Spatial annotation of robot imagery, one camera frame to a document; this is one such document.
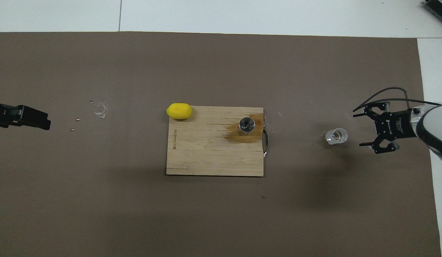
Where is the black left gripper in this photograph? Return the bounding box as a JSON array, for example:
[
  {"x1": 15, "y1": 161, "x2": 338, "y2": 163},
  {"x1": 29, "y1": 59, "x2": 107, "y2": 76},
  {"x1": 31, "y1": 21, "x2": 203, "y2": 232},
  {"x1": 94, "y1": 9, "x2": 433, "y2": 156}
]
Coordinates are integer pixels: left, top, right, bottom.
[{"x1": 0, "y1": 102, "x2": 51, "y2": 130}]

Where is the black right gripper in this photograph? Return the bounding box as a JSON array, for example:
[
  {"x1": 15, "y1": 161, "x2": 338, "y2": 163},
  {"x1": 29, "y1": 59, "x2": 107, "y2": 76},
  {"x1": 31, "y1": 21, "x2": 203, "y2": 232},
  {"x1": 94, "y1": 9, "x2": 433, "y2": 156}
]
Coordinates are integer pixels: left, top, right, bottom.
[{"x1": 352, "y1": 102, "x2": 418, "y2": 155}]

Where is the clear glass cup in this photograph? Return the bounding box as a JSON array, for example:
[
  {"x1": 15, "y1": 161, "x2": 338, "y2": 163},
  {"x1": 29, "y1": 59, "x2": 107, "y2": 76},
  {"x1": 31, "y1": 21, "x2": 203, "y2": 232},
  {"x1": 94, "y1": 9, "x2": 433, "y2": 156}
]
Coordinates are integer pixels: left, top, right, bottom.
[{"x1": 325, "y1": 126, "x2": 348, "y2": 145}]

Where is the metal jigger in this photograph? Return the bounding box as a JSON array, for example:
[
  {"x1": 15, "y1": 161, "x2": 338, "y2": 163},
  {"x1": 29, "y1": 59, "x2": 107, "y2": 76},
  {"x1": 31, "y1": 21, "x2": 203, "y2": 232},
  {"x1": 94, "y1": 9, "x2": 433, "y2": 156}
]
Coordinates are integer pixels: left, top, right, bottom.
[{"x1": 237, "y1": 117, "x2": 256, "y2": 136}]

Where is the grey ribbed device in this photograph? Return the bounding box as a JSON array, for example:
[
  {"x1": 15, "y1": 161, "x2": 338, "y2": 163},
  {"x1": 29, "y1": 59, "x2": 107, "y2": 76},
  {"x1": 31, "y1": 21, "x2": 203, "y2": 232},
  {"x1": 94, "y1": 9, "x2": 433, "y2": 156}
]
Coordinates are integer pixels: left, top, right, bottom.
[{"x1": 423, "y1": 0, "x2": 442, "y2": 20}]

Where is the yellow lemon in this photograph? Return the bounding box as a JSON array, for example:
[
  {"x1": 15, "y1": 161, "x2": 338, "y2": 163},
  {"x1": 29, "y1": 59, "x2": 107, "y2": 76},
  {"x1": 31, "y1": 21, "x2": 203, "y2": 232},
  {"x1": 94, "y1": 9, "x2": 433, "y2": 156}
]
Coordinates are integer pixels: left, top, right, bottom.
[{"x1": 166, "y1": 103, "x2": 192, "y2": 120}]

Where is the wooden cutting board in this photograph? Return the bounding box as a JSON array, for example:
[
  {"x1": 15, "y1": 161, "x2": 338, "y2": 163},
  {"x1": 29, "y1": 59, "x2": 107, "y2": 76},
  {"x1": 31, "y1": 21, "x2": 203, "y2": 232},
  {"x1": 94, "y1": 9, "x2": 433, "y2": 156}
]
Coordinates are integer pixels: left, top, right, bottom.
[{"x1": 166, "y1": 106, "x2": 270, "y2": 177}]

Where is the brown table mat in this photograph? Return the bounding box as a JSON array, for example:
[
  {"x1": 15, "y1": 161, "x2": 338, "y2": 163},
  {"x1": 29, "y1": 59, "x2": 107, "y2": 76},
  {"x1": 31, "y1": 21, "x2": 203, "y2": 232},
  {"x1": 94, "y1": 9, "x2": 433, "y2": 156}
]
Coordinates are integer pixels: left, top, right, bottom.
[{"x1": 0, "y1": 31, "x2": 442, "y2": 257}]

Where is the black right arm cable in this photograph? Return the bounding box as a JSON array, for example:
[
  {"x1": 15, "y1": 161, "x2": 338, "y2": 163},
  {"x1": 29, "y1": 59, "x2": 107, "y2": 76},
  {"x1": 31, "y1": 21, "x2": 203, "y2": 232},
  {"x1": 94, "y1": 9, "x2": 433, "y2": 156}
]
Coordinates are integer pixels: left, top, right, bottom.
[{"x1": 353, "y1": 87, "x2": 442, "y2": 159}]

